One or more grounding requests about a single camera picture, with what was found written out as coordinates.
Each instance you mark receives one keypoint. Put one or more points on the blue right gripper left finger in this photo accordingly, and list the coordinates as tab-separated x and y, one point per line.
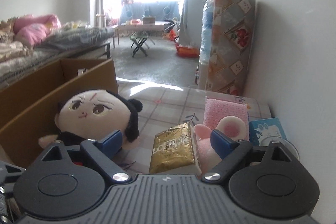
111	144

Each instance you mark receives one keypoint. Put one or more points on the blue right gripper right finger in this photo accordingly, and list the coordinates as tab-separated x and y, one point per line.
222	144

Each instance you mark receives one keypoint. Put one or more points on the pink bunny plush toy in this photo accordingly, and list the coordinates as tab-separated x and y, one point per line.
231	126

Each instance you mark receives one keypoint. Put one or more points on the pink sponge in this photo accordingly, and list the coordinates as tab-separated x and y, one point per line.
216	110

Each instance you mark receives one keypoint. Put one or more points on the blue white carton box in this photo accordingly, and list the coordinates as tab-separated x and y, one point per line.
259	130

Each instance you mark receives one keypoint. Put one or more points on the gold foil packet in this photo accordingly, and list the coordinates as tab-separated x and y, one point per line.
175	151

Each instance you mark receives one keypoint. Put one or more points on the black-haired plush doll red dress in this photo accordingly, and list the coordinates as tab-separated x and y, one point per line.
95	114

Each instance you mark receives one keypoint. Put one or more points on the checkered pink mat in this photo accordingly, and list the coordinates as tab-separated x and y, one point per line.
165	106

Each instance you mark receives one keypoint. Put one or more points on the white water dispenser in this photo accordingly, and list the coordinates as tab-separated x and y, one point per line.
203	69

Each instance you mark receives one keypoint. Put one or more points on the brown cardboard box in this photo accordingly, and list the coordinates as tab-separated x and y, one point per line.
28	107

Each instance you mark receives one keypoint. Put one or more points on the blue water bottle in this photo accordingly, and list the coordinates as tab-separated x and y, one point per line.
206	34

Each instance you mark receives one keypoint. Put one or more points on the red basket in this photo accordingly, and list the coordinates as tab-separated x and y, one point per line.
187	51

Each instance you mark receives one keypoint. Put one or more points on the folding stool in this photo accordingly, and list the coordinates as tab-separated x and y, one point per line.
138	41

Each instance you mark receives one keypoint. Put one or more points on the low table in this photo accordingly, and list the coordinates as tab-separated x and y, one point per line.
147	29

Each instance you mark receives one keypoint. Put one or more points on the bed with grey blanket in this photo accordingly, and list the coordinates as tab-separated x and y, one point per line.
71	43

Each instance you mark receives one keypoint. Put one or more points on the pink pillow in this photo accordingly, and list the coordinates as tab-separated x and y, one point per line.
32	30

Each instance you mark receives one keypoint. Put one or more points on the blue sofa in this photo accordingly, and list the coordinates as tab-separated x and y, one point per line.
159	10

